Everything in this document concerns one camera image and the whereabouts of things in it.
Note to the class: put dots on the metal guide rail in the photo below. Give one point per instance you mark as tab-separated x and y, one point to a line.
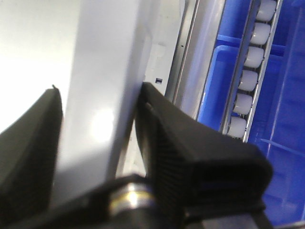
193	54

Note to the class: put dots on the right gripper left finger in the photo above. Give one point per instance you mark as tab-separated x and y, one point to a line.
28	151

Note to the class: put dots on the blue bin right front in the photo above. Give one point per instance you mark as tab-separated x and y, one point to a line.
278	127

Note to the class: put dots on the right side roller rail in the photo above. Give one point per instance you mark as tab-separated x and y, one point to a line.
250	66

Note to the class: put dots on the white plastic tote bin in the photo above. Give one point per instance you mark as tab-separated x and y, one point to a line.
97	53

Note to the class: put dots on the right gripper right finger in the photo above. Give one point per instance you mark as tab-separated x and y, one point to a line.
194	166

